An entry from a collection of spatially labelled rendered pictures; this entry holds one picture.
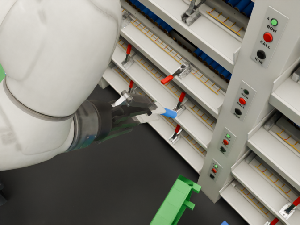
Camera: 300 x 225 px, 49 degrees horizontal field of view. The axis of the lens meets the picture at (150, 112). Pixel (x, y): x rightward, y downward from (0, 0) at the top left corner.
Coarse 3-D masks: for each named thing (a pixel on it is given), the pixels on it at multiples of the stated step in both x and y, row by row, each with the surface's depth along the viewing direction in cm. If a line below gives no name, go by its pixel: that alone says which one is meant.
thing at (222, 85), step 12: (120, 0) 105; (132, 12) 102; (144, 24) 99; (156, 36) 99; (168, 36) 96; (180, 48) 93; (192, 60) 91; (204, 72) 89; (216, 84) 88; (228, 84) 86
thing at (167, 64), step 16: (144, 16) 103; (128, 32) 102; (144, 32) 101; (144, 48) 99; (160, 48) 98; (192, 48) 95; (160, 64) 96; (176, 64) 94; (176, 80) 94; (192, 80) 91; (224, 80) 89; (192, 96) 93; (208, 96) 89; (224, 96) 88
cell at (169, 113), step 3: (165, 108) 78; (168, 111) 78; (171, 111) 79; (174, 111) 80; (162, 114) 78; (165, 114) 78; (168, 114) 79; (171, 114) 79; (174, 114) 80; (171, 117) 80; (174, 117) 80
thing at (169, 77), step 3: (180, 69) 90; (177, 72) 90; (180, 72) 90; (171, 75) 89; (174, 75) 90; (165, 78) 89; (168, 78) 89; (171, 78) 89; (162, 81) 88; (165, 81) 88; (168, 81) 89
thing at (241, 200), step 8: (232, 184) 112; (240, 184) 114; (224, 192) 114; (232, 192) 113; (240, 192) 112; (248, 192) 112; (232, 200) 112; (240, 200) 112; (248, 200) 111; (256, 200) 111; (240, 208) 111; (248, 208) 110; (256, 208) 109; (264, 208) 109; (248, 216) 110; (256, 216) 109; (264, 216) 108; (272, 216) 108; (256, 224) 108; (264, 224) 107; (272, 224) 102; (280, 224) 107
